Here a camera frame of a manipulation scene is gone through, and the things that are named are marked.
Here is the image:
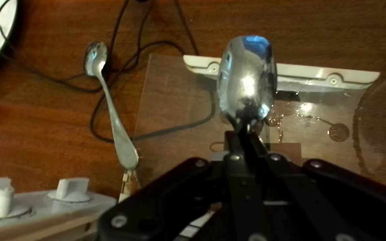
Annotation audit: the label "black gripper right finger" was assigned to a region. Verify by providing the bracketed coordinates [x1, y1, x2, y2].
[245, 135, 366, 241]

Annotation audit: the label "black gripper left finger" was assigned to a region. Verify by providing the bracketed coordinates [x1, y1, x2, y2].
[224, 132, 265, 241]

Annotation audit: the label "silver spoon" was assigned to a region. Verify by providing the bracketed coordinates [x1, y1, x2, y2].
[217, 35, 278, 132]
[85, 42, 140, 171]

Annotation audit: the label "glass oven door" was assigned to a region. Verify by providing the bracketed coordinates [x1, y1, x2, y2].
[135, 56, 386, 185]

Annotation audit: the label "black cable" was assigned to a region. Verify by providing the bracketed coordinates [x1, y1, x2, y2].
[0, 0, 217, 145]

